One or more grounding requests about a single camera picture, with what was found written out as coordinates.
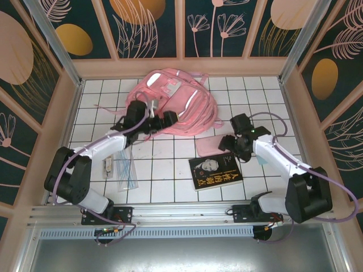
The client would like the pink pencil case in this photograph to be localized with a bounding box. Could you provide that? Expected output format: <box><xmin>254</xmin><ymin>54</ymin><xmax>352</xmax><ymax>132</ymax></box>
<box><xmin>195</xmin><ymin>133</ymin><xmax>236</xmax><ymax>158</ymax></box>

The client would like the pink student backpack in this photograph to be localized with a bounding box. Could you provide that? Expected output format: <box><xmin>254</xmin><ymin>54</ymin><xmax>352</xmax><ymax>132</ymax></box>
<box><xmin>94</xmin><ymin>67</ymin><xmax>224</xmax><ymax>142</ymax></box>

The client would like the black book with portrait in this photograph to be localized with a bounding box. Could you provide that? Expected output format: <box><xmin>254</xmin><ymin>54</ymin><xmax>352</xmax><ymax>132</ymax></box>
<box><xmin>188</xmin><ymin>154</ymin><xmax>244</xmax><ymax>192</ymax></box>

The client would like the clear bag of blue pens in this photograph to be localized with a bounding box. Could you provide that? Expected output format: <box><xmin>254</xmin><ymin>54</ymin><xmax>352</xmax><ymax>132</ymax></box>
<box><xmin>115</xmin><ymin>150</ymin><xmax>140</xmax><ymax>193</ymax></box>

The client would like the small clear plastic packet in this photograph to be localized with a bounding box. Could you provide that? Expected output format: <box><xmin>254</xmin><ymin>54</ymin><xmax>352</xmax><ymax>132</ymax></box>
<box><xmin>102</xmin><ymin>154</ymin><xmax>116</xmax><ymax>180</ymax></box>

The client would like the yellow power connector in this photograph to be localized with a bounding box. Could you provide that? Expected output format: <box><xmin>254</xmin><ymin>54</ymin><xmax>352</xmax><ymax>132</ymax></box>
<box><xmin>265</xmin><ymin>220</ymin><xmax>284</xmax><ymax>231</ymax></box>

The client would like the shiny metal sheet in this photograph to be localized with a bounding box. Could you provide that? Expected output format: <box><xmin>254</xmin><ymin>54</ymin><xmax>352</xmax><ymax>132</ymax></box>
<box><xmin>16</xmin><ymin>223</ymin><xmax>349</xmax><ymax>272</ymax></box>

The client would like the small circuit board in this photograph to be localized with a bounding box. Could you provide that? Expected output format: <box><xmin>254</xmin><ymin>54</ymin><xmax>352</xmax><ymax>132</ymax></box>
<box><xmin>94</xmin><ymin>226</ymin><xmax>121</xmax><ymax>236</ymax></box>

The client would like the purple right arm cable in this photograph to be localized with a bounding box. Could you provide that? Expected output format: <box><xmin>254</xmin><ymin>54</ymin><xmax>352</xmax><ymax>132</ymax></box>
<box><xmin>249</xmin><ymin>112</ymin><xmax>358</xmax><ymax>245</ymax></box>

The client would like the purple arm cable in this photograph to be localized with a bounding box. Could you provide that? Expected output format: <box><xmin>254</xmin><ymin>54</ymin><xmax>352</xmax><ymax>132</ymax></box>
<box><xmin>249</xmin><ymin>112</ymin><xmax>358</xmax><ymax>245</ymax></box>
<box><xmin>52</xmin><ymin>92</ymin><xmax>155</xmax><ymax>248</ymax></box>

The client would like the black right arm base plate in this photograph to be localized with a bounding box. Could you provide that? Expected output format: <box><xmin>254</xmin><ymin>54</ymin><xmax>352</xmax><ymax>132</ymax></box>
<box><xmin>231</xmin><ymin>204</ymin><xmax>284</xmax><ymax>224</ymax></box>

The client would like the aluminium mounting rail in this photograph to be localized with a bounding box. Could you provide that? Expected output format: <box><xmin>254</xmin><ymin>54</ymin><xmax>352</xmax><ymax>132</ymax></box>
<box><xmin>28</xmin><ymin>201</ymin><xmax>335</xmax><ymax>227</ymax></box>

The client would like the grey slotted cable duct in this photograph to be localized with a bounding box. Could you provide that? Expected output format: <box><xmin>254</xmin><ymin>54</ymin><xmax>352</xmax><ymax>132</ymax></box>
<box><xmin>39</xmin><ymin>225</ymin><xmax>255</xmax><ymax>239</ymax></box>

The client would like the grey side bracket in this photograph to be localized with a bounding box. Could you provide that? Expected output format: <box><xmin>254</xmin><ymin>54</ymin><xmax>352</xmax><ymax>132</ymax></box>
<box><xmin>310</xmin><ymin>181</ymin><xmax>323</xmax><ymax>199</ymax></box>

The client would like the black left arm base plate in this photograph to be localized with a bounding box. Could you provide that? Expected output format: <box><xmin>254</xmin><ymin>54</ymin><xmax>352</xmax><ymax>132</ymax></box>
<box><xmin>81</xmin><ymin>206</ymin><xmax>134</xmax><ymax>226</ymax></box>

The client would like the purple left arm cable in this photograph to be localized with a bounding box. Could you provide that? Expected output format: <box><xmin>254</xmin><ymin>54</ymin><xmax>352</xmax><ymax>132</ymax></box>
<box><xmin>52</xmin><ymin>92</ymin><xmax>155</xmax><ymax>248</ymax></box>

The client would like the aluminium frame post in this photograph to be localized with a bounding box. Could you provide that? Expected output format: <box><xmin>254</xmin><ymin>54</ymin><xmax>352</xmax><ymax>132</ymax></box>
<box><xmin>278</xmin><ymin>0</ymin><xmax>336</xmax><ymax>84</ymax></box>
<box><xmin>24</xmin><ymin>0</ymin><xmax>85</xmax><ymax>89</ymax></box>

